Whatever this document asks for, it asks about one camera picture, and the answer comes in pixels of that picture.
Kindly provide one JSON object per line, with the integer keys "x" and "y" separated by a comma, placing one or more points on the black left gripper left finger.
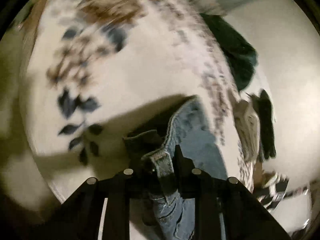
{"x": 123, "y": 207}

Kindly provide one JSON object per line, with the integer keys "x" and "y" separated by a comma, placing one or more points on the dark green folded garment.
{"x": 242, "y": 58}

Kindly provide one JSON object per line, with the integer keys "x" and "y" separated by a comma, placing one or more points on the striped folded cloth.
{"x": 247, "y": 124}

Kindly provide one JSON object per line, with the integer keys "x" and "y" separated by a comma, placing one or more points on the floral white bed sheet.
{"x": 97, "y": 69}

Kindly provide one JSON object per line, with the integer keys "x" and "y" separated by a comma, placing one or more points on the blue denim jeans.
{"x": 190, "y": 139}

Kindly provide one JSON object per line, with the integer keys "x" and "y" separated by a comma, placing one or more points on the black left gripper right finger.
{"x": 224, "y": 209}

